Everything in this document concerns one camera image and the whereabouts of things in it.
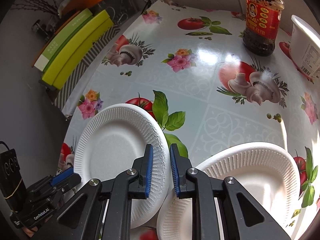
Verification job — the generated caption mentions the white foam plate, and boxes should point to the white foam plate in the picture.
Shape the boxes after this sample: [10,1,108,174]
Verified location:
[157,189,192,240]
[197,142,300,227]
[74,103,171,228]

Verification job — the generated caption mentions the person left hand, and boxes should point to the person left hand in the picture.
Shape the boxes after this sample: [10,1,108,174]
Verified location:
[22,226,38,237]

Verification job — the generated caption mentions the black power bank device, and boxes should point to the black power bank device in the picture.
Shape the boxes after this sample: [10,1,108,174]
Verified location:
[1,141,28,213]

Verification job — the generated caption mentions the yellow-green boxes stack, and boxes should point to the yellow-green boxes stack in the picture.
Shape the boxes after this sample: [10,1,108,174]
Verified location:
[33,9,114,90]

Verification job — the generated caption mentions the floral vegetable print tablecloth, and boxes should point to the floral vegetable print tablecloth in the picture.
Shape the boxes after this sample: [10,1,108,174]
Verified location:
[59,1,319,239]

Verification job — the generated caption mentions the dried branches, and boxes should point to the dried branches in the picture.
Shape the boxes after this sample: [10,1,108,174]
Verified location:
[10,0,58,16]

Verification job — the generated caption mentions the white plastic tub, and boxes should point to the white plastic tub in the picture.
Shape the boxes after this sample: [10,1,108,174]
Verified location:
[289,15,320,78]

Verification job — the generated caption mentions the chili sauce glass jar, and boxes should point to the chili sauce glass jar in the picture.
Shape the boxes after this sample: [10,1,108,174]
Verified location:
[242,0,285,56]

